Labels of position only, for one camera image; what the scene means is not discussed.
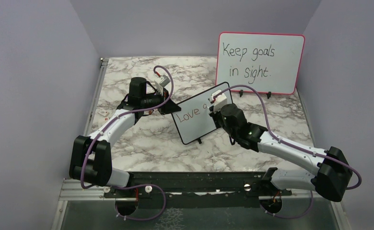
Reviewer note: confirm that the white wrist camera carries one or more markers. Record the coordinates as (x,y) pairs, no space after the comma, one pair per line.
(160,83)
(217,101)

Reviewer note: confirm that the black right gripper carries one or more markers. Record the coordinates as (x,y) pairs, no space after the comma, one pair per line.
(215,116)

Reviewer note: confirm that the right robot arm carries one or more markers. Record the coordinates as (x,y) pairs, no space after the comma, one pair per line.
(323,171)

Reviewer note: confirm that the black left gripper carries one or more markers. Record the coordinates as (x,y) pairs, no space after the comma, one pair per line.
(169,107)

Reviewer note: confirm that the aluminium rail left table edge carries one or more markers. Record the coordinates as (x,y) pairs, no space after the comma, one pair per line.
(94,100)

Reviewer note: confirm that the small white red card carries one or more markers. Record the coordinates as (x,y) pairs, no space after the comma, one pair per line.
(102,112)

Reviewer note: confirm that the small black-framed whiteboard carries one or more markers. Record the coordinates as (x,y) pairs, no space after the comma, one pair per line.
(193,120)

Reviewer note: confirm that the large pink-framed whiteboard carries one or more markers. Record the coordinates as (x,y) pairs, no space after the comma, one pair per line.
(269,63)

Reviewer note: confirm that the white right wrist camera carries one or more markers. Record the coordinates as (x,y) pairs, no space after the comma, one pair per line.
(217,101)

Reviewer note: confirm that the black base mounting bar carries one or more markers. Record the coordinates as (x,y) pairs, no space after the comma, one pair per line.
(154,190)

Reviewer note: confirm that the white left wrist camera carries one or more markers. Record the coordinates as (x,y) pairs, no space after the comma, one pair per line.
(160,83)

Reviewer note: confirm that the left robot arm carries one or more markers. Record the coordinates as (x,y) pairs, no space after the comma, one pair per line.
(91,161)

